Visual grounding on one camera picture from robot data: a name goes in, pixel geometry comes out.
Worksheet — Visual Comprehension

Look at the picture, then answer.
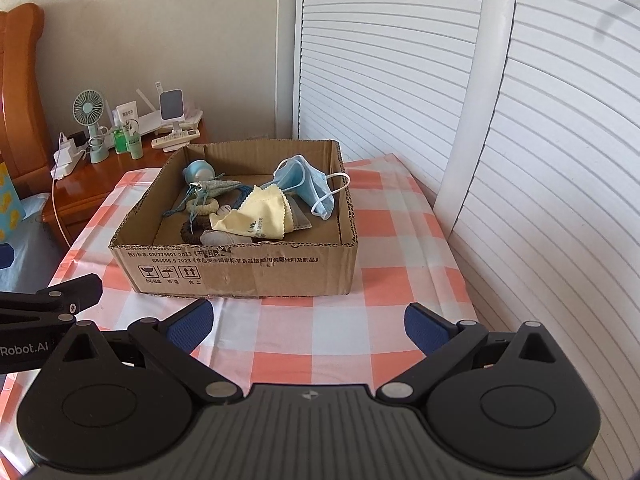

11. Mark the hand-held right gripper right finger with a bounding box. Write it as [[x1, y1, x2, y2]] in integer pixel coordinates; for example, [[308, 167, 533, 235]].
[[377, 302, 576, 406]]

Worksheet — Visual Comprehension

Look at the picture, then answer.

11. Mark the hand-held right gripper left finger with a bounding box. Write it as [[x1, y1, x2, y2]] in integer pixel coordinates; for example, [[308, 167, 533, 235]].
[[42, 298, 240, 407]]

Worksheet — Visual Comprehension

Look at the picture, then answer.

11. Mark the brown cardboard box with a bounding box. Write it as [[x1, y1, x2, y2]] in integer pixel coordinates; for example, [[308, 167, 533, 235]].
[[108, 139, 360, 300]]

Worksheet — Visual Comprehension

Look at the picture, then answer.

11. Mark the grey lace pouch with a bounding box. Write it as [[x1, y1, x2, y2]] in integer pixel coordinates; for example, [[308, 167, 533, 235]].
[[199, 229, 236, 247]]

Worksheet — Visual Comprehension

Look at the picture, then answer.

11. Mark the yellow lens cloth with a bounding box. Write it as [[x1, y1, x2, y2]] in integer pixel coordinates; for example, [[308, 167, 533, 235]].
[[210, 185, 292, 241]]

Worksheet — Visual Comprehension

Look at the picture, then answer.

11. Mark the blue sachet with tassel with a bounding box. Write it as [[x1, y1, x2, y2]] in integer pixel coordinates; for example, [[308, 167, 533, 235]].
[[161, 175, 251, 220]]

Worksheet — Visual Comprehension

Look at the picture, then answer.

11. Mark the grey face mask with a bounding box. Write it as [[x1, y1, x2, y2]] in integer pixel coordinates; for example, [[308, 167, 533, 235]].
[[286, 202, 315, 232]]

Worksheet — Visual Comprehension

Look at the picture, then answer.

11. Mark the blue bear toy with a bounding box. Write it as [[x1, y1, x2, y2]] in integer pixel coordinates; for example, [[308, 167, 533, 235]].
[[181, 160, 217, 184]]

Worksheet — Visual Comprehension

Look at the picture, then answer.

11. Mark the blue face mask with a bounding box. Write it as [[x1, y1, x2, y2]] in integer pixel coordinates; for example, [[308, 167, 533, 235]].
[[272, 154, 351, 221]]

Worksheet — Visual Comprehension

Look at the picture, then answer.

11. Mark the blue bedding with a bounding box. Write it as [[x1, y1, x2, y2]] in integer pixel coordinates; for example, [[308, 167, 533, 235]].
[[0, 192, 53, 271]]

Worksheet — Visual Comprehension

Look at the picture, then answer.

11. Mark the blue yellow printed bag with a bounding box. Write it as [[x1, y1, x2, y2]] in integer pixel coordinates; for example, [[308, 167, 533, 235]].
[[0, 160, 26, 242]]

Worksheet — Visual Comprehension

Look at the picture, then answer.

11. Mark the orange white checked tablecloth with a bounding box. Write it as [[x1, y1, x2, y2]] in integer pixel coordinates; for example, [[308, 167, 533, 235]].
[[0, 154, 478, 441]]

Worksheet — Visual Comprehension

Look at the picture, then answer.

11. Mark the wooden nightstand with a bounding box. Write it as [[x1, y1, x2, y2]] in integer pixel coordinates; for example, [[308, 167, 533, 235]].
[[41, 125, 211, 252]]

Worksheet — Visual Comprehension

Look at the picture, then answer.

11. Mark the white power strip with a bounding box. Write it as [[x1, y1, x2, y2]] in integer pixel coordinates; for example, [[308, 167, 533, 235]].
[[50, 132, 90, 181]]

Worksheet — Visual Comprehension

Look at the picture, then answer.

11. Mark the pale green jar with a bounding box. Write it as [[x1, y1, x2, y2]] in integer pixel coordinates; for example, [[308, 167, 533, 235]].
[[126, 120, 144, 160]]

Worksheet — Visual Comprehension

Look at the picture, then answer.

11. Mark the mint green desk fan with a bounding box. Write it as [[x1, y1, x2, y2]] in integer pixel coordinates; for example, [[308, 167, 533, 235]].
[[72, 90, 109, 163]]

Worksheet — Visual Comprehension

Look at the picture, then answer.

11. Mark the wooden headboard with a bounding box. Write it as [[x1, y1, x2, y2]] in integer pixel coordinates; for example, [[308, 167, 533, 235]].
[[0, 2, 56, 196]]

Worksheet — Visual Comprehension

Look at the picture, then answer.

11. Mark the white remote control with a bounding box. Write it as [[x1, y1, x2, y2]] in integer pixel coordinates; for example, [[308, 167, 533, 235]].
[[151, 129, 201, 150]]

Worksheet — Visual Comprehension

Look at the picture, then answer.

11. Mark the white router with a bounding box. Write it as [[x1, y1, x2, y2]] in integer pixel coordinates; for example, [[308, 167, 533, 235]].
[[134, 87, 204, 137]]

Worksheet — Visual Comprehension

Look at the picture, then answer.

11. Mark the white louvered wardrobe door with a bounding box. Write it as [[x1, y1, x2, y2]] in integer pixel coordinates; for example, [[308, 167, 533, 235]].
[[297, 0, 501, 196], [432, 0, 640, 480]]

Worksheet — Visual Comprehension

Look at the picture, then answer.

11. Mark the small white framed mirror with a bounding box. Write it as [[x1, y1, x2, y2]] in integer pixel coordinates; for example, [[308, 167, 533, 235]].
[[158, 80, 188, 133]]

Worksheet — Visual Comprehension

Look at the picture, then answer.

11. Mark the white cable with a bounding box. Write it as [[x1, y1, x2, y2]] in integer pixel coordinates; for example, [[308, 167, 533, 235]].
[[50, 175, 71, 243]]

